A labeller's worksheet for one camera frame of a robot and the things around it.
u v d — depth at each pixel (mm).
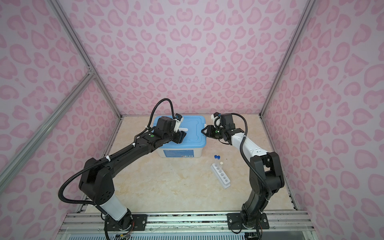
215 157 799
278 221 744
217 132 782
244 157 478
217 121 794
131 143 561
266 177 468
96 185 446
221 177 837
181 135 764
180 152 905
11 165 519
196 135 863
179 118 755
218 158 798
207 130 818
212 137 819
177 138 766
